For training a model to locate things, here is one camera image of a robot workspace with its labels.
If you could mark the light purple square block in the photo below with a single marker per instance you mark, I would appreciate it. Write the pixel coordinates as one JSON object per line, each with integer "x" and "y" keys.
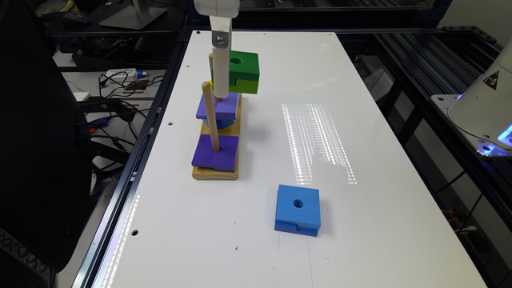
{"x": 226, "y": 109}

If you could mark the wooden peg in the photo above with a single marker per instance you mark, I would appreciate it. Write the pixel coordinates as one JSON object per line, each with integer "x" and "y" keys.
{"x": 211, "y": 62}
{"x": 210, "y": 112}

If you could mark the blue square block with hole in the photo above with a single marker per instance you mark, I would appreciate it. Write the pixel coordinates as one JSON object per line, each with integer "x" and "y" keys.
{"x": 298, "y": 210}

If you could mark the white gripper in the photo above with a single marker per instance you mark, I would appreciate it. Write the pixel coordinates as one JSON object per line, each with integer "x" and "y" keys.
{"x": 220, "y": 11}

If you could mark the white power strip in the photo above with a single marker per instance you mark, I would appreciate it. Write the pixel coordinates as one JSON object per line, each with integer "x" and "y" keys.
{"x": 126, "y": 74}

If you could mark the black office chair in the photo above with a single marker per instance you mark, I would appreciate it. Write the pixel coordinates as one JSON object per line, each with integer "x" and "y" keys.
{"x": 45, "y": 174}

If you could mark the green square block with hole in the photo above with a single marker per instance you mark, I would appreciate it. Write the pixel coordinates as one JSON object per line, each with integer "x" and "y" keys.
{"x": 244, "y": 72}

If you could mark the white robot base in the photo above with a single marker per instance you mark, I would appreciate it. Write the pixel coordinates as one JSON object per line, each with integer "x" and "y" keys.
{"x": 482, "y": 113}

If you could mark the middle wooden peg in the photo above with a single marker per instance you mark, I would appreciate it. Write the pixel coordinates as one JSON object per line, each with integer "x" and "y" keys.
{"x": 211, "y": 62}

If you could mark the silver monitor stand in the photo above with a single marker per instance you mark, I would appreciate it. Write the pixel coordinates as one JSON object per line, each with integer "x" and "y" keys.
{"x": 135, "y": 17}

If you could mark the wooden peg board base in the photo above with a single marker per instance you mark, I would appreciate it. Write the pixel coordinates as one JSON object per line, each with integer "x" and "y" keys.
{"x": 200, "y": 173}

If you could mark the front wooden peg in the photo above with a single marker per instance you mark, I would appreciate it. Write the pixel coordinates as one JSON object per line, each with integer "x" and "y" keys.
{"x": 210, "y": 112}

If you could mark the blue block under purple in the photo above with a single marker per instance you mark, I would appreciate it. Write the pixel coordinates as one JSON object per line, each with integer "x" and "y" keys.
{"x": 224, "y": 124}

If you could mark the dark purple square block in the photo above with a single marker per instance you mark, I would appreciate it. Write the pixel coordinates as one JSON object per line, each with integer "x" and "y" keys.
{"x": 224, "y": 160}

